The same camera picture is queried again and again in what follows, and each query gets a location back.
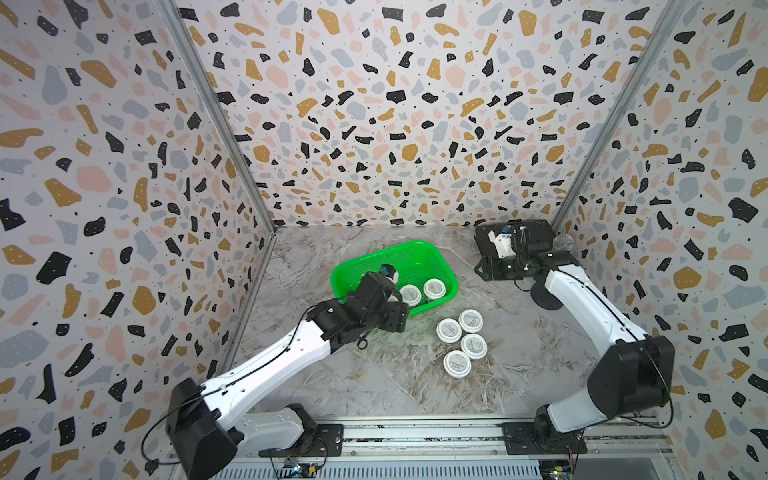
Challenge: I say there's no yogurt cup white lid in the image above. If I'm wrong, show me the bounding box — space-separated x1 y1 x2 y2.
461 333 488 361
400 284 422 308
458 309 484 334
422 278 447 301
443 350 472 379
436 318 463 344

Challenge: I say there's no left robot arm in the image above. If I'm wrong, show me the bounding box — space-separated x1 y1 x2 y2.
165 264 410 479

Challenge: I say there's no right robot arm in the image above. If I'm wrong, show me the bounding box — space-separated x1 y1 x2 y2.
475 251 675 440

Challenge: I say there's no green plastic basket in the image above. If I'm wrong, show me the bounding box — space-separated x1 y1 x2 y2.
330 240 459 317

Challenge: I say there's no black hard case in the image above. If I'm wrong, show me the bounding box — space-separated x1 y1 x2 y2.
475 219 555 275

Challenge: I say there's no glitter tube on black stand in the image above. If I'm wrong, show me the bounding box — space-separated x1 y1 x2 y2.
530 233 578 311

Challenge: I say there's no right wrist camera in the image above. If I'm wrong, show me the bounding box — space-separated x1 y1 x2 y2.
487 225 518 259

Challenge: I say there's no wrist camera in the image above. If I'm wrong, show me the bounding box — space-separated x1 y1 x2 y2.
379 264 399 284
487 225 518 259

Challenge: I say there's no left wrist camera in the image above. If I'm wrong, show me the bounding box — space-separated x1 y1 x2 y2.
379 264 399 284

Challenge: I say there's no aluminium rail frame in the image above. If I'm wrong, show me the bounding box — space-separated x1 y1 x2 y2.
210 416 684 479

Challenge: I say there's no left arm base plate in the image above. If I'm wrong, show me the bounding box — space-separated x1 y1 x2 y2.
259 423 344 458

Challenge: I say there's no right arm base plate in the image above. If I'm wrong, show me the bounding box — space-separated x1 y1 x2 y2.
501 420 587 455

